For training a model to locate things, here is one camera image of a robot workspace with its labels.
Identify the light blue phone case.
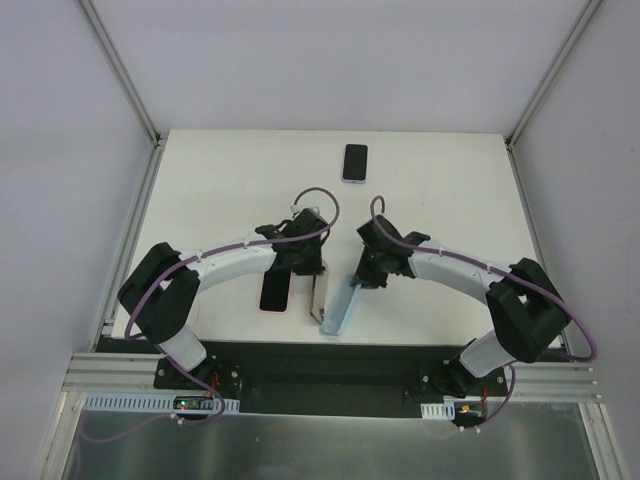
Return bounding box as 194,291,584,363
319,277,361,336

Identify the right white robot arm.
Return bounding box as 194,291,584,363
355,215,570,395

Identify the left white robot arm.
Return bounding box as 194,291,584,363
117,208,329,389

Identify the phone in pink case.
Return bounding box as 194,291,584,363
259,269,292,313

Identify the phone in lilac case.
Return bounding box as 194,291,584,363
341,144,368,184

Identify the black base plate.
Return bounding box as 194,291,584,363
94,334,574,416

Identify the right white cable duct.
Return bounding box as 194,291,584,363
420,402,456,421

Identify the white cable duct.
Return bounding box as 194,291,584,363
420,402,456,421
84,393,240,415

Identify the left white cable duct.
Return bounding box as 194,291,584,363
84,393,240,415

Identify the right aluminium frame post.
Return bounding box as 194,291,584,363
504,0,606,151

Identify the aluminium frame post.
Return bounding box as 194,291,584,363
74,0,169,149
504,0,606,151

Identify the left aluminium frame post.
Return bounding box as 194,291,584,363
74,0,169,149

